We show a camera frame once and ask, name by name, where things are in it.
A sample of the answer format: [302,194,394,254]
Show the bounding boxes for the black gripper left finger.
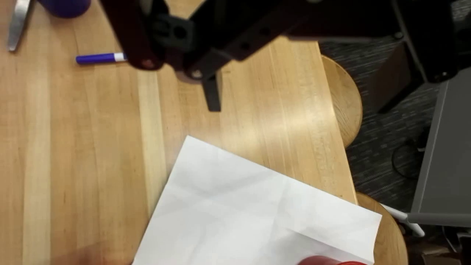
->
[100,0,325,113]

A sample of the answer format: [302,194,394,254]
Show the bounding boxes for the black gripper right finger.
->
[390,0,462,83]

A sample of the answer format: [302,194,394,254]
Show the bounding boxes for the blue cup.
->
[37,0,93,18]

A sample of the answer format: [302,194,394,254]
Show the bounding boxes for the purple marker with white band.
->
[75,49,128,66]

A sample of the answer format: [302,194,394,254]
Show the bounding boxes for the round wooden stool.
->
[319,52,365,149]
[355,189,411,265]

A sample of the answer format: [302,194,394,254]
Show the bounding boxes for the grey metal cabinet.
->
[408,64,471,229]

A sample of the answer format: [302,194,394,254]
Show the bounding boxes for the white folded cloth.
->
[131,133,384,265]

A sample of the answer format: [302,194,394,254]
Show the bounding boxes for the dark red mug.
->
[297,253,369,265]

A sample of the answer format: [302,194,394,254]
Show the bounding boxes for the black handled scissors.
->
[7,0,34,54]

